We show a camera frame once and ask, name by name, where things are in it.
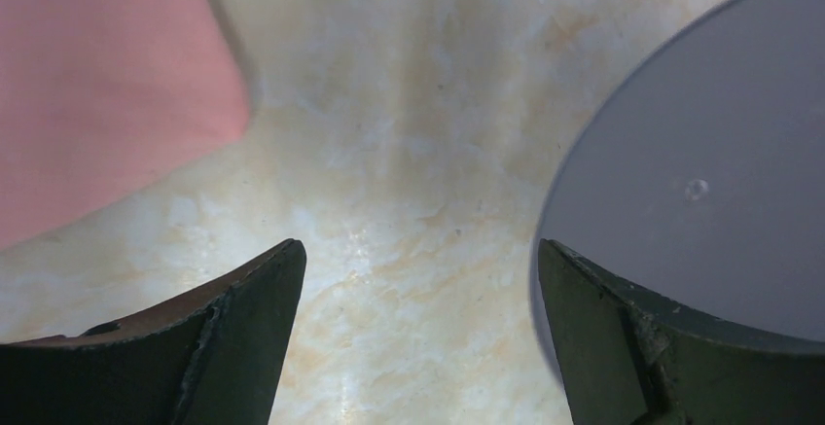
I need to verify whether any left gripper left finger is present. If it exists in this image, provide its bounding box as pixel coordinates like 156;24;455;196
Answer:
1;239;306;424

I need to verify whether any grey plastic trash bin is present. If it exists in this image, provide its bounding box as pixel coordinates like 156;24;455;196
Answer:
536;0;824;386

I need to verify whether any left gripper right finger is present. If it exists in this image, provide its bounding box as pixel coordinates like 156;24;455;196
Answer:
537;239;824;424

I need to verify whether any pink folded cloth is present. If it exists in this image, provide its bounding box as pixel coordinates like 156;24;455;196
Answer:
1;0;250;247

